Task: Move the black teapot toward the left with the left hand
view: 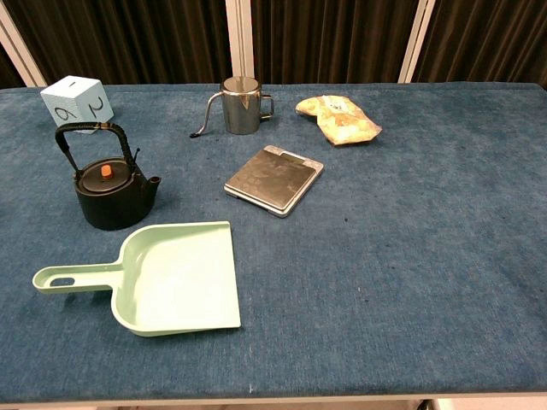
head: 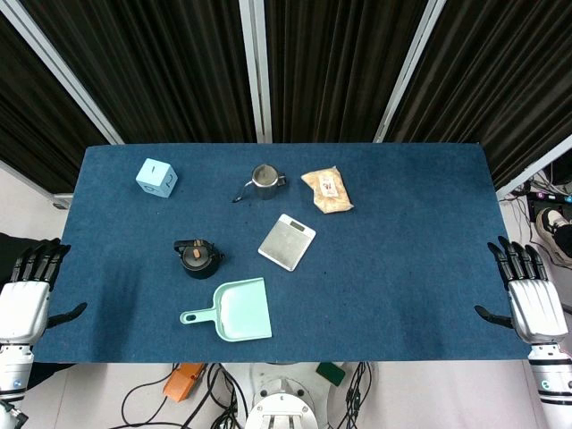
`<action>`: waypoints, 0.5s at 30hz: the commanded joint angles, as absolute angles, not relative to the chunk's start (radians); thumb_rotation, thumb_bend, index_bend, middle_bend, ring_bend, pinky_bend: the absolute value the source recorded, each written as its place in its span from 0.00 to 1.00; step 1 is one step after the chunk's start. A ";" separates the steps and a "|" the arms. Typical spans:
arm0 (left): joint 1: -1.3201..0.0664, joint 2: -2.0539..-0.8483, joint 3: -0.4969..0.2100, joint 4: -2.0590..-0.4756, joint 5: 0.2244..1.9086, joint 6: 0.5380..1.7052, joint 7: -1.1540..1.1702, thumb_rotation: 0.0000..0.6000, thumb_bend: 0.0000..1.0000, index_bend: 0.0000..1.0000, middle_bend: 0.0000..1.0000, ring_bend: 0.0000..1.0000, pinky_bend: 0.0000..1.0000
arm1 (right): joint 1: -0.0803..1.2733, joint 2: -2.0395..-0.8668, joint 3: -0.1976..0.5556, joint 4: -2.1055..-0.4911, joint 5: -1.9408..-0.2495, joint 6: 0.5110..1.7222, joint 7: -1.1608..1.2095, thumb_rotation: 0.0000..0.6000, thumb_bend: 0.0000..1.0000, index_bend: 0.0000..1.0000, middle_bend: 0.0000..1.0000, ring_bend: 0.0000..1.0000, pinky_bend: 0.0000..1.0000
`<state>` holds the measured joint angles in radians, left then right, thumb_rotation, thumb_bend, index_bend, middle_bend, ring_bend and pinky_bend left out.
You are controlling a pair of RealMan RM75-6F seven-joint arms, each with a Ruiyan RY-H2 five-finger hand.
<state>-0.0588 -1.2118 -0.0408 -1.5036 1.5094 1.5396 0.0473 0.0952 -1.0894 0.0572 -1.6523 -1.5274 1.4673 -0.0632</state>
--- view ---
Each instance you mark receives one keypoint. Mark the silver digital kitchen scale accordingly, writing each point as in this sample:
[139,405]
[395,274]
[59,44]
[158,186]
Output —
[269,179]

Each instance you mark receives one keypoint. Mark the yellow snack bag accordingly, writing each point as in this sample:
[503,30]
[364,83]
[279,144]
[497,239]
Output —
[342,121]

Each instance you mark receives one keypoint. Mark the light blue numbered foam cube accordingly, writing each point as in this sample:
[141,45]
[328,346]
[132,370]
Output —
[92,107]

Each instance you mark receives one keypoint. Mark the black cast iron teapot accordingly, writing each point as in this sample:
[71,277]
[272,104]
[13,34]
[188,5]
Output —
[113,205]

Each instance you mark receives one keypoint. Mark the white frame post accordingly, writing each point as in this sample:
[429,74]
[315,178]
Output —
[21,47]
[416,42]
[240,38]

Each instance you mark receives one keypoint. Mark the stainless steel gooseneck kettle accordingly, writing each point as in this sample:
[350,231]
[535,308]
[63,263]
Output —
[241,111]

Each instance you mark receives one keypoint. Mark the blue table cloth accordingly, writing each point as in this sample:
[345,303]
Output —
[384,277]

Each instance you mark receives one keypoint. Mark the dark brown curtain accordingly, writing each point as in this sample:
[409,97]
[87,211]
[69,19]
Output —
[128,38]

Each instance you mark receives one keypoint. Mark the mint green plastic dustpan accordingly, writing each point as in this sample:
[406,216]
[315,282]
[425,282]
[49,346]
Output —
[184,277]

